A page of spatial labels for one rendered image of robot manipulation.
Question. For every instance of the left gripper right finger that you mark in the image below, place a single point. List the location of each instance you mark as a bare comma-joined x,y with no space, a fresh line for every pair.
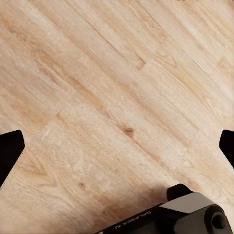
226,144

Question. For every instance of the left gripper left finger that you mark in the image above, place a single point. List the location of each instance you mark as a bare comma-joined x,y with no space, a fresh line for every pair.
11,146

